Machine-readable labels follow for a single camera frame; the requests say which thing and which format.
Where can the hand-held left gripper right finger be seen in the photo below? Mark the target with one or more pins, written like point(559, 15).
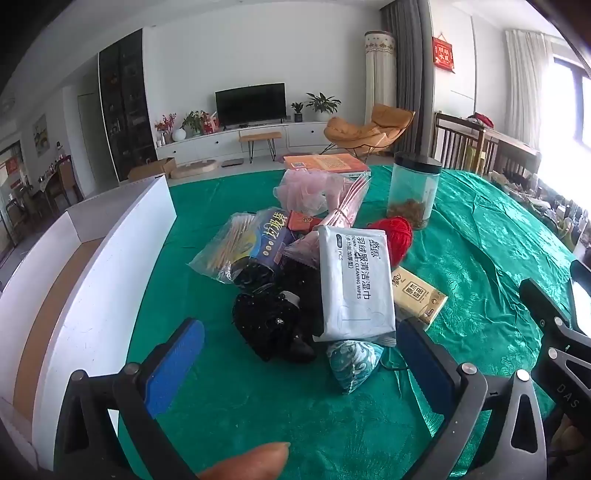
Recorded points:
point(425, 364)

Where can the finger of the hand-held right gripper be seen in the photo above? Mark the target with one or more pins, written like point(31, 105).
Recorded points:
point(581, 277)
point(561, 369)

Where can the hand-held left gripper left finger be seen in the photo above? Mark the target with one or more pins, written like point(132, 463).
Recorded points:
point(175, 364)

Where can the white cardboard box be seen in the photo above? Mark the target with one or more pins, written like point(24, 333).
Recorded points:
point(92, 286)

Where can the clear cotton swab packet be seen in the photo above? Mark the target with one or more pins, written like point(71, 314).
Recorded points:
point(226, 249)

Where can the pink plastic bag packet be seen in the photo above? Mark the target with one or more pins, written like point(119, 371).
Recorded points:
point(351, 198)

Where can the pink mesh bath sponge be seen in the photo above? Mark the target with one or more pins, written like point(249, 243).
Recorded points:
point(304, 189)

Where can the person's left hand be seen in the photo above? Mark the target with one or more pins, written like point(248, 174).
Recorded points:
point(249, 464)

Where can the beige tissue pack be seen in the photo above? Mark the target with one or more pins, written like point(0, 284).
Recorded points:
point(420, 300)

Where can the teal patterned beanbag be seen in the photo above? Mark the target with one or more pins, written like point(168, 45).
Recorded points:
point(353, 364)

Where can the pile of household clutter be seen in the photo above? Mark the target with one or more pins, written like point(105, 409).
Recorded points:
point(545, 203)

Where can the black lace cloth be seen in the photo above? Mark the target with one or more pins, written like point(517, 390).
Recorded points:
point(268, 323)

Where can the white wet wipes pack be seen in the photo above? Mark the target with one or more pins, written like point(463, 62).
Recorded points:
point(355, 286)

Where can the green patterned tablecloth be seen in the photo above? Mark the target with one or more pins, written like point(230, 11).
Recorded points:
point(461, 240)

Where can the red yarn ball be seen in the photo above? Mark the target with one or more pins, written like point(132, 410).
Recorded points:
point(395, 235)

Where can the dark blue printed packet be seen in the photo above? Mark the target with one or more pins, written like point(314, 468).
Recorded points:
point(272, 235)

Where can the clear jar with black lid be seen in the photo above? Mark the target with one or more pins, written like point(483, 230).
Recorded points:
point(413, 194)

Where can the red garment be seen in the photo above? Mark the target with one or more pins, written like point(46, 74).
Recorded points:
point(482, 120)

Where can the dark wooden chair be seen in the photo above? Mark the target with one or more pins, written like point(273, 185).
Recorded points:
point(455, 138)

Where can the red foil packet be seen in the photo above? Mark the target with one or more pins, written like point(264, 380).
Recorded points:
point(302, 221)

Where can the white curtain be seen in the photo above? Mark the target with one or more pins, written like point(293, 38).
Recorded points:
point(526, 92)

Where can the brown cardboard box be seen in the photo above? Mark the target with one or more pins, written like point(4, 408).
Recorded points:
point(152, 168)

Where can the beige pet mat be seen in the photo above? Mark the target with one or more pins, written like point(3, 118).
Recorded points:
point(194, 167)

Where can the dark bathroom scale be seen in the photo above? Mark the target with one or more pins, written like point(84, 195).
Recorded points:
point(232, 162)

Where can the white television cabinet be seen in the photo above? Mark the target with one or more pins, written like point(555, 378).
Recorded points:
point(207, 143)

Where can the orange book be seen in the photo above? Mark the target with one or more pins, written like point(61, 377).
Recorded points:
point(323, 162)

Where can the round white vase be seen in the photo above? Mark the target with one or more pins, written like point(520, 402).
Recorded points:
point(179, 135)

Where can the red flowers in vase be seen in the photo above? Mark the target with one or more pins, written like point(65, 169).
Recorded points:
point(165, 124)

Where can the orange lounge chair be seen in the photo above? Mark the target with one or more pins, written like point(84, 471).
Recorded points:
point(360, 131)

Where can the red gift box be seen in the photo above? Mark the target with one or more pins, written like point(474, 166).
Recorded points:
point(211, 124)

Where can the wooden bench with metal legs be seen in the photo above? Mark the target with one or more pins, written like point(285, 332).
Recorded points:
point(258, 135)

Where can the leafy potted plant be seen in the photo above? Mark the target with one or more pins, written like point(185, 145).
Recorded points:
point(194, 121)

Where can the dark glass display cabinet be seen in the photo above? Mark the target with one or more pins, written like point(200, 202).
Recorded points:
point(127, 106)

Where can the grey curtain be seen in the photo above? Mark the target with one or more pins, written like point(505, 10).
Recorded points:
point(411, 69)

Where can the black television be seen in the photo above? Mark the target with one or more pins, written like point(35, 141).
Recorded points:
point(249, 104)

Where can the large potted green plant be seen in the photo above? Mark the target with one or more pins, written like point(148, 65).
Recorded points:
point(323, 105)

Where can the covered standing air conditioner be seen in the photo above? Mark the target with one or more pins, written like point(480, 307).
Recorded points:
point(379, 83)

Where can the small potted green plant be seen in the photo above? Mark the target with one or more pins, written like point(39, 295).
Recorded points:
point(298, 110)

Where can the red wall hanging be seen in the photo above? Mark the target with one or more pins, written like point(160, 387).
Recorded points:
point(443, 53)

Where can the framed wall picture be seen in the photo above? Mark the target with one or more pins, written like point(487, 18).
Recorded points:
point(41, 132)

